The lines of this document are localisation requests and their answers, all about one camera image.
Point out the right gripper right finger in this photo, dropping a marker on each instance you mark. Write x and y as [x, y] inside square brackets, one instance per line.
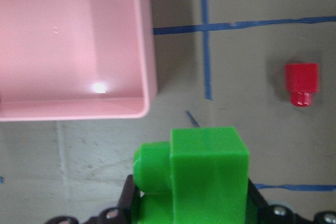
[255, 201]

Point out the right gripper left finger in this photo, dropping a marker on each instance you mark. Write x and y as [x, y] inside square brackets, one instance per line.
[129, 201]

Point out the green toy block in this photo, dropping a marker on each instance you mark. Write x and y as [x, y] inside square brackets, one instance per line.
[199, 176]

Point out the pink plastic box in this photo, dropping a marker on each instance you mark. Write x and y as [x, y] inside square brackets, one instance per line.
[76, 59]

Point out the red toy block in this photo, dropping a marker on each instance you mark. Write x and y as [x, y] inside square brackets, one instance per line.
[302, 82]

